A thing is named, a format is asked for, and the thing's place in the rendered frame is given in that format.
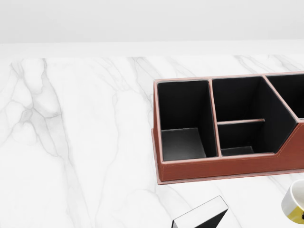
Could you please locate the red-brown desk caddy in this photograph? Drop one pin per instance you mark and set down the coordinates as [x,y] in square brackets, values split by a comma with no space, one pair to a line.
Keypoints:
[228,169]

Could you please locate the black and white book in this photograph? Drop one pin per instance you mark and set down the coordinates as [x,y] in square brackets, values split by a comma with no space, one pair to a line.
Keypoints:
[202,215]

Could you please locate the white and yellow mug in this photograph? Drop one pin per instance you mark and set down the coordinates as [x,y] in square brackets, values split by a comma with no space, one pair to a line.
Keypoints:
[291,202]

